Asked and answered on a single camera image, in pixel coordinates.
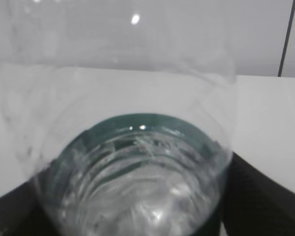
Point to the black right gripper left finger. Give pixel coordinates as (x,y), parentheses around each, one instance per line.
(21,214)

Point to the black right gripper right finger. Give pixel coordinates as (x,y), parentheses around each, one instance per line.
(255,205)

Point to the clear water bottle green label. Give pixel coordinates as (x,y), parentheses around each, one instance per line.
(121,112)

